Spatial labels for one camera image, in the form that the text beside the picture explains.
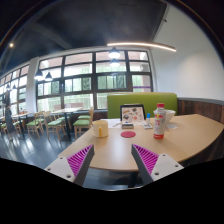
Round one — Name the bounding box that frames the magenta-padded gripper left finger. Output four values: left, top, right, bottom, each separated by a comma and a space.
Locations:
44, 144, 96, 187

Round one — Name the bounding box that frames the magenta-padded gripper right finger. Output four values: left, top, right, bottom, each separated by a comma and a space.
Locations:
130, 143, 185, 186

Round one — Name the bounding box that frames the red-capped clear drink bottle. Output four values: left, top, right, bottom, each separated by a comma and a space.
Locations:
153, 102, 167, 140

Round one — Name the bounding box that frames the small white paper packet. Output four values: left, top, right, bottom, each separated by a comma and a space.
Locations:
165, 123, 180, 131

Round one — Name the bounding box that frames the group of green-seated wooden chairs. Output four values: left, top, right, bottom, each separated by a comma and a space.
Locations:
0, 106, 96, 141

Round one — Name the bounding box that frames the flat round red coaster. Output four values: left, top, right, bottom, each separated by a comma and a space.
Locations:
120, 130, 137, 139

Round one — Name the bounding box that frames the white bowl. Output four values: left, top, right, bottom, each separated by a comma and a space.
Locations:
152, 109, 177, 124

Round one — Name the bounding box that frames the small dark flat box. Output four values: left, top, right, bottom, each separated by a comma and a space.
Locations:
121, 122, 135, 130

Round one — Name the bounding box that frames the wooden dining table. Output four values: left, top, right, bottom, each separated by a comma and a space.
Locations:
50, 106, 84, 140

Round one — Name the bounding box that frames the black tablet with stickers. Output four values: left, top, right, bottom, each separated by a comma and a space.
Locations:
119, 103, 147, 124

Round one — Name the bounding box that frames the white printed paper sheet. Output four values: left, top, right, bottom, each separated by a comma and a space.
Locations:
99, 118, 123, 130

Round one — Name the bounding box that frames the green upholstered bench seat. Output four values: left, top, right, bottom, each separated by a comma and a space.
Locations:
106, 92, 179, 120

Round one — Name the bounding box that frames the person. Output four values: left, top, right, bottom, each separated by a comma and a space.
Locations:
2, 89, 17, 141

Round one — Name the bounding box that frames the group of pendant ceiling lamps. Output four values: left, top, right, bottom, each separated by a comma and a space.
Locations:
3, 46, 123, 91

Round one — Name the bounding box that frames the long curved ceiling light strip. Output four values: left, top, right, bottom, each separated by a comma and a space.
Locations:
106, 41, 178, 53

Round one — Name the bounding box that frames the cream mug with yellow handle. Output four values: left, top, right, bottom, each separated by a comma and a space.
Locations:
91, 119, 110, 139

